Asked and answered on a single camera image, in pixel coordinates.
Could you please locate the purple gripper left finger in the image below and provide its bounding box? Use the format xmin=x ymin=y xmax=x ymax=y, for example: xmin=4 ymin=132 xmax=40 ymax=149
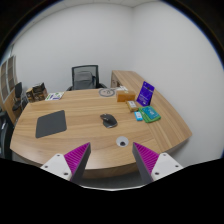
xmin=41 ymin=143 xmax=91 ymax=183

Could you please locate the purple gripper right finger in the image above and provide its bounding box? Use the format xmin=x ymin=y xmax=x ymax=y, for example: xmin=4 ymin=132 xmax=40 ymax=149
xmin=132 ymin=142 xmax=182 ymax=184

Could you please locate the dark grey mouse pad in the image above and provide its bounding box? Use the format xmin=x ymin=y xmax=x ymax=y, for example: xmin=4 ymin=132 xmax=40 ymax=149
xmin=36 ymin=110 xmax=67 ymax=138

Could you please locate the black computer mouse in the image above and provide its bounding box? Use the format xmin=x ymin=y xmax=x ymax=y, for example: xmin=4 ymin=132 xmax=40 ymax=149
xmin=100 ymin=114 xmax=118 ymax=128

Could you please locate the green notebook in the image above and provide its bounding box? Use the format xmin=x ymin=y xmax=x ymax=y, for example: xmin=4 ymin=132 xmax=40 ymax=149
xmin=139 ymin=106 xmax=161 ymax=123

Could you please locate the small blue box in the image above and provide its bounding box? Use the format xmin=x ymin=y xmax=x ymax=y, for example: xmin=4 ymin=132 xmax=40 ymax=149
xmin=134 ymin=111 xmax=143 ymax=121

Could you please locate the wooden office desk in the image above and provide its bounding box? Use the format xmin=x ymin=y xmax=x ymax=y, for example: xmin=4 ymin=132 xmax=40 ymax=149
xmin=9 ymin=69 xmax=193 ymax=180

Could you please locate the small tan box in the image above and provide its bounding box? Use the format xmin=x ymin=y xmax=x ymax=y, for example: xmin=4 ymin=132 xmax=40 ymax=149
xmin=126 ymin=101 xmax=138 ymax=112

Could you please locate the white green leaflet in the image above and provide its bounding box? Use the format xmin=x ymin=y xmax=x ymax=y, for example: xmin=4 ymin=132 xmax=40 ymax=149
xmin=45 ymin=92 xmax=64 ymax=101

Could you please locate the brown cardboard box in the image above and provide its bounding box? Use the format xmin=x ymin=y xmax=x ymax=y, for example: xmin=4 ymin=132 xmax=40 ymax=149
xmin=116 ymin=90 xmax=136 ymax=102

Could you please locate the dark brown printed box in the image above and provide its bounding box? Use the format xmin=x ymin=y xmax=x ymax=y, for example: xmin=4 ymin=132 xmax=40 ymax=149
xmin=26 ymin=82 xmax=48 ymax=103

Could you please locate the black side chair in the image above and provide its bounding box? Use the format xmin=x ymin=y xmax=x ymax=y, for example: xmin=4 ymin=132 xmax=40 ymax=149
xmin=12 ymin=82 xmax=28 ymax=111

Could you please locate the round grey coaster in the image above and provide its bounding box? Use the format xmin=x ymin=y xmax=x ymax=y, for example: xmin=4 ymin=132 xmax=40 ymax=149
xmin=99 ymin=88 xmax=115 ymax=97

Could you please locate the grey mesh office chair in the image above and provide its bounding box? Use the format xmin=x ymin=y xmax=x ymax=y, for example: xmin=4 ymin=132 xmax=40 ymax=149
xmin=67 ymin=65 xmax=106 ymax=91

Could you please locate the silver cable grommet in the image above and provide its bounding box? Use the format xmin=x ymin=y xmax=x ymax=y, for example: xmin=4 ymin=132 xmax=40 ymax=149
xmin=116 ymin=136 xmax=129 ymax=147

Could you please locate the wooden wall shelf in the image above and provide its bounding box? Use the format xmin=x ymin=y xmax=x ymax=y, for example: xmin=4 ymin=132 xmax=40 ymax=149
xmin=0 ymin=55 xmax=18 ymax=101

